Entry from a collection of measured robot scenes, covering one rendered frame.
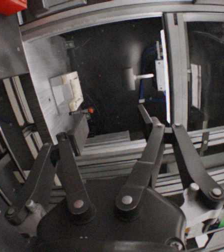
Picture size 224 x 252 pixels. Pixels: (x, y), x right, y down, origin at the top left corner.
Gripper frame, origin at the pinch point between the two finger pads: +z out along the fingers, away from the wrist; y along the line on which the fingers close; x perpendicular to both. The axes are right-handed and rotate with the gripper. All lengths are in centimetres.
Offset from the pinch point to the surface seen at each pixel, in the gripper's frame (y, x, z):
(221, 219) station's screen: 46, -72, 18
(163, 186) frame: 13.3, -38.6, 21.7
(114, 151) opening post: -2.6, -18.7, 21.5
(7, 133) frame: -54, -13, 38
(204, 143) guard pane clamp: 27.7, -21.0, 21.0
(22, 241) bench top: -44, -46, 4
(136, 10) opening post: 9.2, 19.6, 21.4
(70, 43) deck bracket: -19, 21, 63
